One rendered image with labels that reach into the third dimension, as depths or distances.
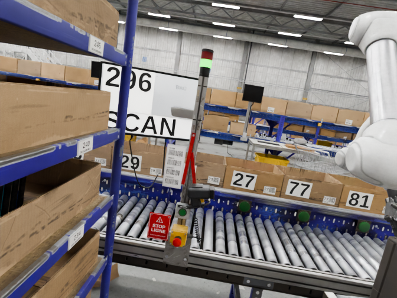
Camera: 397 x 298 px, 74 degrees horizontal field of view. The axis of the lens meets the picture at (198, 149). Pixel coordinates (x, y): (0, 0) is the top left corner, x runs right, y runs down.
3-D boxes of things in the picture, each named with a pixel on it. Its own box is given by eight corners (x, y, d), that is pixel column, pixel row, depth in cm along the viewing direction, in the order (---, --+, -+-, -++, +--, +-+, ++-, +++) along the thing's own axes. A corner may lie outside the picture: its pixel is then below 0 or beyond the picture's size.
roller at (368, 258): (390, 292, 126) (393, 283, 125) (339, 237, 177) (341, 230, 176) (400, 294, 126) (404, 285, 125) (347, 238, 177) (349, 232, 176)
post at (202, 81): (162, 263, 127) (189, 74, 110) (164, 257, 131) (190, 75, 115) (186, 268, 126) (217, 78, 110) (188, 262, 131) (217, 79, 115)
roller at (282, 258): (281, 273, 128) (283, 264, 127) (262, 224, 179) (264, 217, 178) (291, 275, 128) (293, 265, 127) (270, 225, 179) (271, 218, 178)
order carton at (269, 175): (222, 188, 181) (226, 165, 178) (221, 177, 210) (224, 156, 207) (279, 198, 180) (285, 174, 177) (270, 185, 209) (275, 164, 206)
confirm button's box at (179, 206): (173, 217, 120) (176, 204, 118) (175, 215, 123) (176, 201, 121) (188, 220, 119) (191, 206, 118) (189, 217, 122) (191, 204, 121)
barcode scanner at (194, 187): (214, 211, 114) (214, 188, 113) (186, 210, 115) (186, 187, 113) (214, 205, 121) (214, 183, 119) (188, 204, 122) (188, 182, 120)
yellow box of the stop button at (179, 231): (168, 246, 116) (170, 232, 115) (171, 237, 125) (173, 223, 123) (201, 252, 116) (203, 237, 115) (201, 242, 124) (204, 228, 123)
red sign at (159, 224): (146, 237, 124) (149, 211, 122) (147, 236, 125) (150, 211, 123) (180, 243, 124) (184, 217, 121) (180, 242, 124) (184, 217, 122)
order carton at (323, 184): (279, 198, 180) (285, 174, 177) (270, 185, 209) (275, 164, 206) (337, 208, 178) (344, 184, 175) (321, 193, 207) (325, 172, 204)
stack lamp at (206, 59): (198, 65, 110) (201, 50, 109) (199, 67, 115) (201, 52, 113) (211, 67, 110) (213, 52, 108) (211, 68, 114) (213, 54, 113)
